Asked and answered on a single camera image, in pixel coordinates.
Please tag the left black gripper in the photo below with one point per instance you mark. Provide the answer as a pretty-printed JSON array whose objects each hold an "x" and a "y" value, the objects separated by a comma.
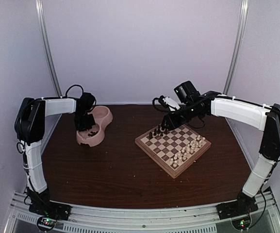
[{"x": 80, "y": 128}]

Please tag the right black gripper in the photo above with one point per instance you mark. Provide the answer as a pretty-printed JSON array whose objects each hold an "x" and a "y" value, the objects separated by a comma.
[{"x": 170, "y": 121}]

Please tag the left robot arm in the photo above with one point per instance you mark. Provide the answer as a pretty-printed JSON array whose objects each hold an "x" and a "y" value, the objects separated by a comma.
[{"x": 30, "y": 128}]

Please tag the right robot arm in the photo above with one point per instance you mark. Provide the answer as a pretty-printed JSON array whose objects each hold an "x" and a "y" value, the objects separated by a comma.
[{"x": 263, "y": 117}]

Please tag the wooden chess board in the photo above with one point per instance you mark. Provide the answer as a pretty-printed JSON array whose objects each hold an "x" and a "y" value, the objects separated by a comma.
[{"x": 161, "y": 149}]

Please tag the white chess pieces group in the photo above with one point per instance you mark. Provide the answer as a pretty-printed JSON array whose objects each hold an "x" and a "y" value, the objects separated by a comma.
[{"x": 188, "y": 153}]

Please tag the left circuit board with LEDs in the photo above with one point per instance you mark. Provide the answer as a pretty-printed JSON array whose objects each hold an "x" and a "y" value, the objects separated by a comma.
[{"x": 46, "y": 222}]

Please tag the circuit board with leds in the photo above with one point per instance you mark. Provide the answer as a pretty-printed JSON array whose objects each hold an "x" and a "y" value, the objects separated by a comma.
[
  {"x": 241, "y": 223},
  {"x": 46, "y": 222}
]

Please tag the right circuit board with LEDs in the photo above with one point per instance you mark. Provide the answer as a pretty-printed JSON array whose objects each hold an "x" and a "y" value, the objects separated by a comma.
[{"x": 241, "y": 223}]

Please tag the pink double pet bowl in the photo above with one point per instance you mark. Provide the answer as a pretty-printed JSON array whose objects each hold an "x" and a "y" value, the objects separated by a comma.
[{"x": 103, "y": 117}]

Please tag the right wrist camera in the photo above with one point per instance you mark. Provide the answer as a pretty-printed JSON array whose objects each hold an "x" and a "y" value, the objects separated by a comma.
[{"x": 168, "y": 103}]

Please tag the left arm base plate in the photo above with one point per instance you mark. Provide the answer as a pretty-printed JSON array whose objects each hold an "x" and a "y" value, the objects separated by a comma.
[{"x": 55, "y": 211}]

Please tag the front aluminium rail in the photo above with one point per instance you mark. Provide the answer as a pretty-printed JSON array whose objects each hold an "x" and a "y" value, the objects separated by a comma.
[{"x": 85, "y": 219}]

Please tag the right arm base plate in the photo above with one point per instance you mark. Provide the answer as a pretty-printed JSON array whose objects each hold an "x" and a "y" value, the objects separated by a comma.
[{"x": 233, "y": 209}]

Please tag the left aluminium frame post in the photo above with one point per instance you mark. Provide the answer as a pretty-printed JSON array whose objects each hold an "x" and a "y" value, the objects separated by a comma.
[{"x": 48, "y": 53}]

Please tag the aluminium frame post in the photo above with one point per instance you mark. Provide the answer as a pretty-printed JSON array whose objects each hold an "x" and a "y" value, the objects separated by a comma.
[
  {"x": 48, "y": 53},
  {"x": 237, "y": 44}
]

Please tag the right aluminium frame post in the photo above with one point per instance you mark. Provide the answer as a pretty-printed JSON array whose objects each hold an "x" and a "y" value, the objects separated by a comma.
[{"x": 237, "y": 44}]

